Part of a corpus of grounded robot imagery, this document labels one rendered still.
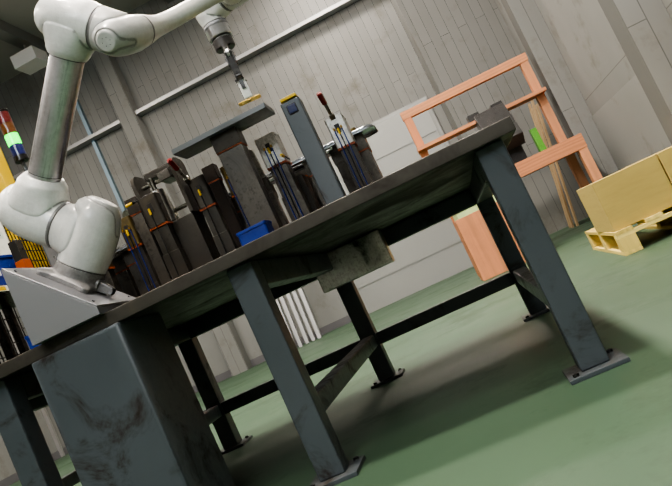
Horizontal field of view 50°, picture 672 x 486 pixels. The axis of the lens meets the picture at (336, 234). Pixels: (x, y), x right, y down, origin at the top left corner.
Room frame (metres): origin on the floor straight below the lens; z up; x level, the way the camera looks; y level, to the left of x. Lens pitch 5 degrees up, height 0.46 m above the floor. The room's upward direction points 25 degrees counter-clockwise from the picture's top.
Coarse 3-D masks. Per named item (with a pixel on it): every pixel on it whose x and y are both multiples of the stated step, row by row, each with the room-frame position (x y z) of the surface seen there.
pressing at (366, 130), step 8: (360, 128) 2.68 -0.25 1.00; (368, 128) 2.76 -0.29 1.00; (376, 128) 2.77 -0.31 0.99; (368, 136) 2.87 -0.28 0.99; (328, 144) 2.70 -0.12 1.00; (328, 152) 2.86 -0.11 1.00; (296, 160) 2.72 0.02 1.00; (304, 160) 2.80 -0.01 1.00; (296, 168) 2.88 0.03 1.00; (272, 176) 2.82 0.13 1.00; (120, 248) 2.82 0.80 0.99
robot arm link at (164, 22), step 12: (192, 0) 2.24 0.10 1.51; (204, 0) 2.25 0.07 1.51; (216, 0) 2.28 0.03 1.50; (228, 0) 2.37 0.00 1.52; (240, 0) 2.38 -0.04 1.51; (168, 12) 2.19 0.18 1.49; (180, 12) 2.21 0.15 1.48; (192, 12) 2.24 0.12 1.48; (156, 24) 2.10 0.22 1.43; (168, 24) 2.18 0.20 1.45; (180, 24) 2.23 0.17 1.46; (156, 36) 2.11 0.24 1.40
